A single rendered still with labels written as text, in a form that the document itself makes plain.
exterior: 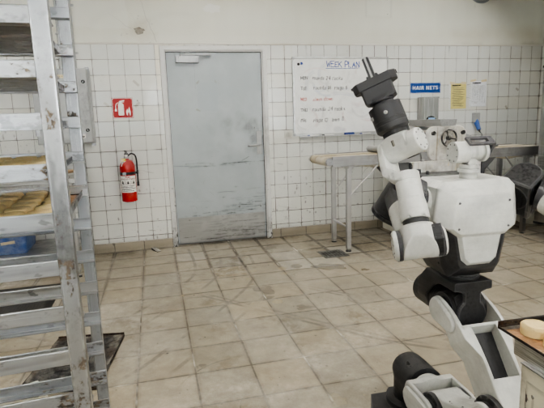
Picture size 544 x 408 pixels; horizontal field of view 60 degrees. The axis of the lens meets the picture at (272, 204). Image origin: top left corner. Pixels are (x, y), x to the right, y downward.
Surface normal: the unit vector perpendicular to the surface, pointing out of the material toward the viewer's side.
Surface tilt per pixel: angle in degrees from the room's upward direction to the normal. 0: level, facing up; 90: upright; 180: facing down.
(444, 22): 90
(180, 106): 90
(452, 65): 90
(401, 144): 92
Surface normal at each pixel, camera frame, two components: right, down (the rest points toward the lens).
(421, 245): -0.07, 0.44
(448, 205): -0.54, 0.08
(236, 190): 0.24, 0.16
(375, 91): -0.34, 0.05
